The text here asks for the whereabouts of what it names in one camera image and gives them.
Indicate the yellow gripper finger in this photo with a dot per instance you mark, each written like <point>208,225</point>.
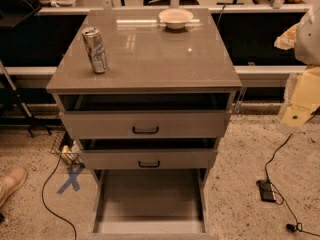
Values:
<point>301,99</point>

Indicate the silver blue redbull can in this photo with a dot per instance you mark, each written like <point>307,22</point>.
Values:
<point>95,49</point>

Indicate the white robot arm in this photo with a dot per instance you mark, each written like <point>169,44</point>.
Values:
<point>304,38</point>

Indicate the top grey drawer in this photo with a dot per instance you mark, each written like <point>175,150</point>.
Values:
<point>116,125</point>

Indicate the grey drawer cabinet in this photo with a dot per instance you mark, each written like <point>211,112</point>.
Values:
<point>150,68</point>

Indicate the middle grey drawer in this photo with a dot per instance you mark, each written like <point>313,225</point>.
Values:
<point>148,159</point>

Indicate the bottom grey open drawer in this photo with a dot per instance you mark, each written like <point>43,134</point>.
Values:
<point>159,204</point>

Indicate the black power adapter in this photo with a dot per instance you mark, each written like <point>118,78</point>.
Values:
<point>266,191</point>

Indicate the white ceramic bowl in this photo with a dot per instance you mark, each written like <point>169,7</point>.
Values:
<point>175,18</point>

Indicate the blue tape cross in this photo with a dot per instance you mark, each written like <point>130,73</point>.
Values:
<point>73,173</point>

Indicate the black chair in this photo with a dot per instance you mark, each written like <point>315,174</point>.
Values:
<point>14,12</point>

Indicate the tan shoe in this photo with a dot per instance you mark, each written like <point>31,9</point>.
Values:
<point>11,183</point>

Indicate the wire basket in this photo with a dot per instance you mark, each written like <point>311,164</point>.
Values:
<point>66,148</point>

